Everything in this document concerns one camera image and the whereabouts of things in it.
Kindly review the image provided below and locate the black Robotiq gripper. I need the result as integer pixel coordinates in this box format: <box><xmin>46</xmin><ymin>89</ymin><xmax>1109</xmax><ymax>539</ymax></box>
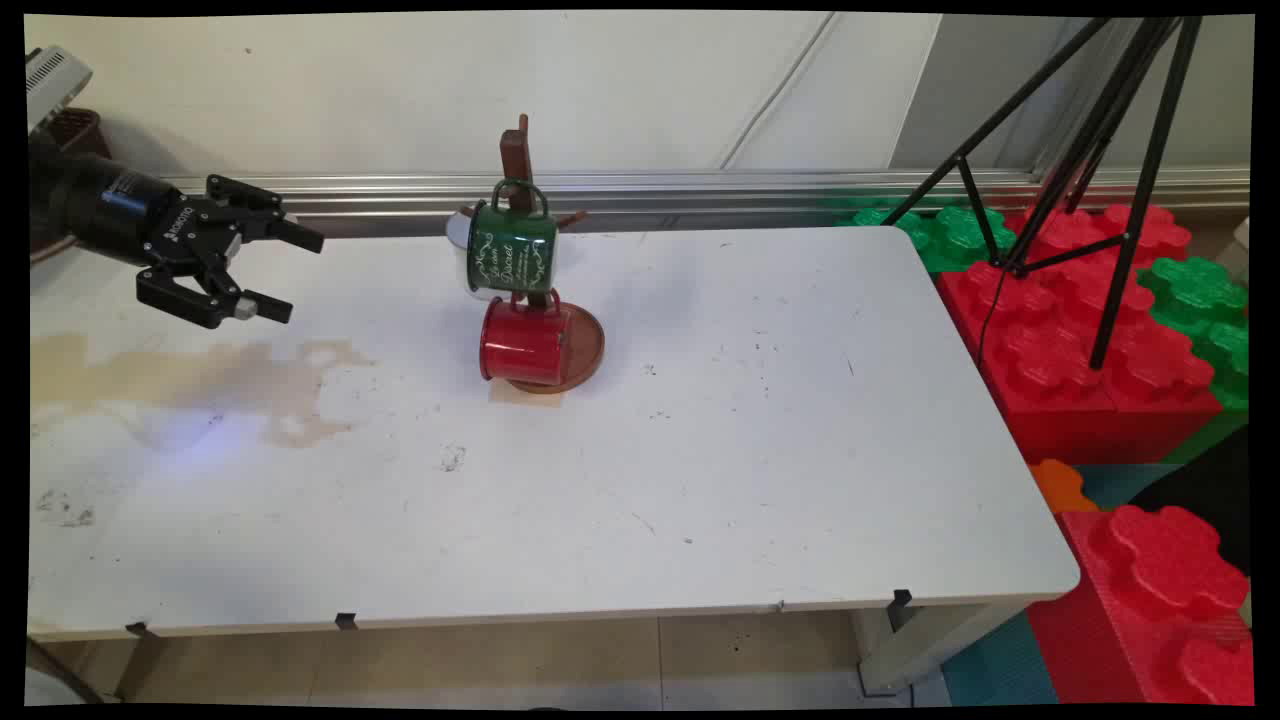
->
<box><xmin>45</xmin><ymin>155</ymin><xmax>326</xmax><ymax>331</ymax></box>

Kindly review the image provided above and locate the red enamel mug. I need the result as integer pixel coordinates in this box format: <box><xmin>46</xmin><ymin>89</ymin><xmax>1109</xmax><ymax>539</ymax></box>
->
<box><xmin>478</xmin><ymin>290</ymin><xmax>573</xmax><ymax>387</ymax></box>

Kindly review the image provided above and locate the brown wicker basket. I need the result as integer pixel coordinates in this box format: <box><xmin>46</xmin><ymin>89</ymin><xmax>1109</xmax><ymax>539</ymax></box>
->
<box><xmin>45</xmin><ymin>108</ymin><xmax>113</xmax><ymax>161</ymax></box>

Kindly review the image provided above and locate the white enamel mug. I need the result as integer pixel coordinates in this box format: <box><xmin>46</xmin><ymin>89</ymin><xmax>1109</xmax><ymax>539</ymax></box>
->
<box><xmin>446</xmin><ymin>207</ymin><xmax>479</xmax><ymax>301</ymax></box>

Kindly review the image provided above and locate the green enamel mug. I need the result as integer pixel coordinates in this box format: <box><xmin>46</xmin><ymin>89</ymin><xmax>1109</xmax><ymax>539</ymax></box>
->
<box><xmin>465</xmin><ymin>178</ymin><xmax>559</xmax><ymax>296</ymax></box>

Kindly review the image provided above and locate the wooden mug tree stand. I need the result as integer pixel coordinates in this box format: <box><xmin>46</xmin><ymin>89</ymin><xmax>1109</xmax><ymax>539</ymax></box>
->
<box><xmin>460</xmin><ymin>113</ymin><xmax>607</xmax><ymax>395</ymax></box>

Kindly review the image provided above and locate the large green toy block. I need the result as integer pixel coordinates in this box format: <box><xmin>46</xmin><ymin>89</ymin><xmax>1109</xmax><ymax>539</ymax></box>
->
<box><xmin>1135</xmin><ymin>255</ymin><xmax>1251</xmax><ymax>466</ymax></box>
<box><xmin>835</xmin><ymin>205</ymin><xmax>1016</xmax><ymax>273</ymax></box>

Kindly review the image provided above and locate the white metal table leg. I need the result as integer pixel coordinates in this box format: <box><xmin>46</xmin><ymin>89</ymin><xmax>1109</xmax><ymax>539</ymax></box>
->
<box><xmin>850</xmin><ymin>600</ymin><xmax>1023</xmax><ymax>697</ymax></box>

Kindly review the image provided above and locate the large red toy block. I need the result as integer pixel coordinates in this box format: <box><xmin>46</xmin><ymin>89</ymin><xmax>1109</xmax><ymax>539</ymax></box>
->
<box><xmin>935</xmin><ymin>203</ymin><xmax>1226</xmax><ymax>466</ymax></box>
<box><xmin>1025</xmin><ymin>503</ymin><xmax>1256</xmax><ymax>706</ymax></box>

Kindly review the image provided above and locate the orange toy block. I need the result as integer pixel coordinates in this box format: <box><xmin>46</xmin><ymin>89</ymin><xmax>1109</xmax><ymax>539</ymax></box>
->
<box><xmin>1028</xmin><ymin>458</ymin><xmax>1101</xmax><ymax>516</ymax></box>

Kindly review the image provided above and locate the teal foam floor mat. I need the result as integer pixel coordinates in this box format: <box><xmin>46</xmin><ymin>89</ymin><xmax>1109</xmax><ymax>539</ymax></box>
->
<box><xmin>940</xmin><ymin>610</ymin><xmax>1061</xmax><ymax>706</ymax></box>

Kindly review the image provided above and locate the black tripod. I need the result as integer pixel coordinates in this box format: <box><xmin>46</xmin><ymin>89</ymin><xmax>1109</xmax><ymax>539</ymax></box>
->
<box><xmin>880</xmin><ymin>15</ymin><xmax>1206</xmax><ymax>371</ymax></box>

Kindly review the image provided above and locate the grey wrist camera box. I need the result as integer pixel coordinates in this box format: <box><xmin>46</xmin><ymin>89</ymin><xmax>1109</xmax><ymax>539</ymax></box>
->
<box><xmin>27</xmin><ymin>45</ymin><xmax>93</xmax><ymax>131</ymax></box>

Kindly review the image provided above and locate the aluminium wall rail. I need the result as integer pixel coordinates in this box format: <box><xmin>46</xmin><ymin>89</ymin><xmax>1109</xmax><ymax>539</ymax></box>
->
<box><xmin>165</xmin><ymin>168</ymin><xmax>1251</xmax><ymax>216</ymax></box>

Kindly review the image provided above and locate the white wall cable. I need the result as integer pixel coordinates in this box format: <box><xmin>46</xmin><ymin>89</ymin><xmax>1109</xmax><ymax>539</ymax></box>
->
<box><xmin>718</xmin><ymin>12</ymin><xmax>843</xmax><ymax>171</ymax></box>

